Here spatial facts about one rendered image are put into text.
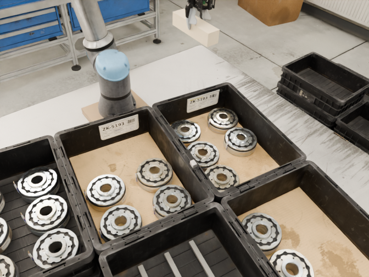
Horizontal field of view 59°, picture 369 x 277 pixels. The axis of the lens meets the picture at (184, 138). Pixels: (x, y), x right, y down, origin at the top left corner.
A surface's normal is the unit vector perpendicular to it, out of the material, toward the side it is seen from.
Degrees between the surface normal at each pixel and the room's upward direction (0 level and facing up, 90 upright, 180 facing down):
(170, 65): 0
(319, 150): 0
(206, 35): 90
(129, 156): 0
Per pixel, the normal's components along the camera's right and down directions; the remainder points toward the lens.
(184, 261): 0.04, -0.71
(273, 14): 0.42, 0.66
